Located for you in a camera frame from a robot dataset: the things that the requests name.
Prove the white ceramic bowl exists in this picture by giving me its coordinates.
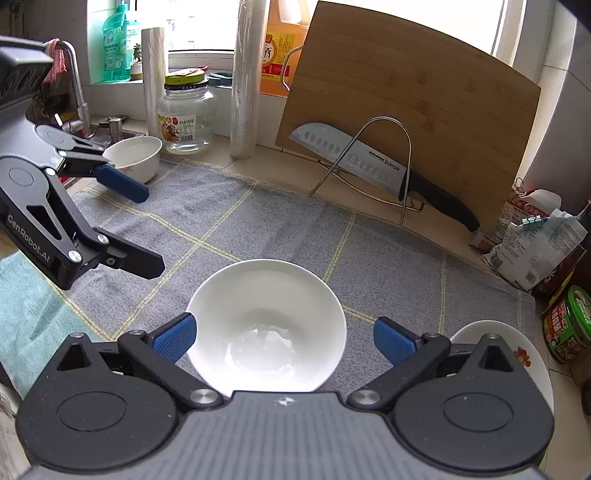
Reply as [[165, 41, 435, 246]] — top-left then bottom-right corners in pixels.
[[103, 136, 163, 184], [187, 259, 348, 397]]

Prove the white plate with fruit print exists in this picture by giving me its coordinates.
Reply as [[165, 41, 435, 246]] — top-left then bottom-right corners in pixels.
[[451, 320, 555, 413]]

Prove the steel kitchen faucet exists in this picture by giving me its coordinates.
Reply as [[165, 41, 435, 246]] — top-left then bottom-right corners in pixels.
[[43, 38, 94, 139]]

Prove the teal cloth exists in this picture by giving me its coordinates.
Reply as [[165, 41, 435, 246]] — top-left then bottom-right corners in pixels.
[[1, 253, 108, 397]]

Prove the green detergent bottle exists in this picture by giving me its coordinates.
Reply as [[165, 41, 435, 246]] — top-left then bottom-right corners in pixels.
[[102, 2, 138, 83]]

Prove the clear glass storage jar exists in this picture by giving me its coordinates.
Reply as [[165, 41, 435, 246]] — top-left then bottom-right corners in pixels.
[[156, 68, 217, 156]]

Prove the white paper roll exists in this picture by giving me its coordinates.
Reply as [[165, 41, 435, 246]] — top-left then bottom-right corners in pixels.
[[141, 27, 168, 139]]

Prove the grey checked dish mat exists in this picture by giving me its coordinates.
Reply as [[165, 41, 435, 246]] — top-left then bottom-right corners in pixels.
[[63, 161, 540, 393]]

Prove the white clipped powder bag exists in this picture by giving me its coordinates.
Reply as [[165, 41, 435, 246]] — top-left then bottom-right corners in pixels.
[[483, 209, 588, 292]]

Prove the red white paper bag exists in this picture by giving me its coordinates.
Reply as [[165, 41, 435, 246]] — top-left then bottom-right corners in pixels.
[[470, 189, 562, 252]]

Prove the plastic wrap roll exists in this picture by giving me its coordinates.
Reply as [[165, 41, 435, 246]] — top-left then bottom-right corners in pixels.
[[230, 0, 270, 160]]

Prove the bamboo cutting board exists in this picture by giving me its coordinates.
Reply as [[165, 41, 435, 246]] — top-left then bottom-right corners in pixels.
[[276, 1, 540, 230]]

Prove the orange oil jug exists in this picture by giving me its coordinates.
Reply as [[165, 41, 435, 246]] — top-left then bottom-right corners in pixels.
[[260, 0, 318, 97]]

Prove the steel wire rack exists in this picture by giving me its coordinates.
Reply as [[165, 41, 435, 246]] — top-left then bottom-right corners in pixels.
[[290, 116, 425, 225]]

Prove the steel kitchen knife black handle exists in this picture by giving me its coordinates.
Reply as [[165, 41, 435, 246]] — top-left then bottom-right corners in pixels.
[[290, 123, 480, 232]]

